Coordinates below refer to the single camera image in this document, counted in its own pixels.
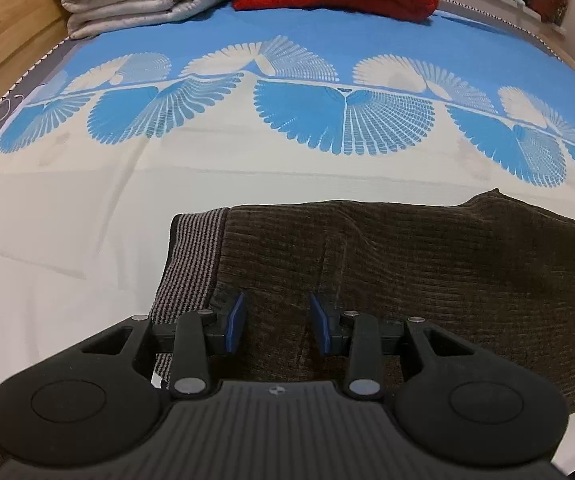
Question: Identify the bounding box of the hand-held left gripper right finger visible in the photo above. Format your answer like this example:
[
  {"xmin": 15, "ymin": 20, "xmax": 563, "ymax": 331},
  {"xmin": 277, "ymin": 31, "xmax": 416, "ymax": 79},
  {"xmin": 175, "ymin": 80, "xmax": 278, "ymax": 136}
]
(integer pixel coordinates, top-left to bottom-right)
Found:
[{"xmin": 308, "ymin": 292, "xmax": 473, "ymax": 401}]

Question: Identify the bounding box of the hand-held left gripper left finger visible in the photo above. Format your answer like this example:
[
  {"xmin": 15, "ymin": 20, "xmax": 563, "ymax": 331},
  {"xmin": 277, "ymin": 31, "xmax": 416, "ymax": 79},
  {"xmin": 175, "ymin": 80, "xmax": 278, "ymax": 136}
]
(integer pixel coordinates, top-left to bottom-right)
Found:
[{"xmin": 80, "ymin": 291, "xmax": 247, "ymax": 401}]

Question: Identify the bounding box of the dark brown knitted sweater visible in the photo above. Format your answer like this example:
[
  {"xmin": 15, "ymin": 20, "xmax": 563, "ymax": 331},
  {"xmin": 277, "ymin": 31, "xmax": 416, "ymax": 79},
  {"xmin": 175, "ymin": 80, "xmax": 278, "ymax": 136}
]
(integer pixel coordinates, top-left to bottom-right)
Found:
[{"xmin": 150, "ymin": 187, "xmax": 575, "ymax": 417}]

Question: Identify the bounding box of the blue white printed bed sheet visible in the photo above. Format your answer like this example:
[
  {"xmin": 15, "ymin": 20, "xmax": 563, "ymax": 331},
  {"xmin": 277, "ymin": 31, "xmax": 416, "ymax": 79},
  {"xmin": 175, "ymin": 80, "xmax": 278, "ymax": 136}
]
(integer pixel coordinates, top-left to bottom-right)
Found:
[{"xmin": 0, "ymin": 0, "xmax": 575, "ymax": 480}]

